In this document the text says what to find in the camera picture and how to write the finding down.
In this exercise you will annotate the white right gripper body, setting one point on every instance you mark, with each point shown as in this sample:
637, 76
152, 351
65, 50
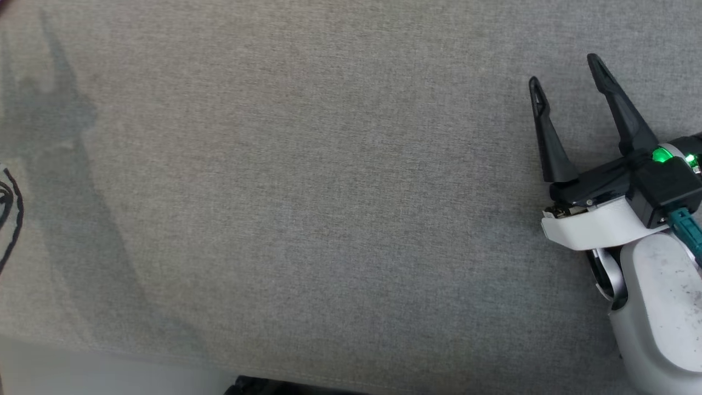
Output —
592, 225

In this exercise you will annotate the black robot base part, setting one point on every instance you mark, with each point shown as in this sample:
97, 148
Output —
274, 387

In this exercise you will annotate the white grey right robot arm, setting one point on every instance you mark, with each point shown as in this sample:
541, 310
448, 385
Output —
663, 307

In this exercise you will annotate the grey fabric sofa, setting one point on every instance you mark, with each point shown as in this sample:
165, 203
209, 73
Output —
329, 192

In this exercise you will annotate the teal right camera connector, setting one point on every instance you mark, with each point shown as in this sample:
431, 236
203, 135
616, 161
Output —
688, 233

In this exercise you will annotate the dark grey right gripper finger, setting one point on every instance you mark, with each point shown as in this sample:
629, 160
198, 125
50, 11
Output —
625, 115
551, 142

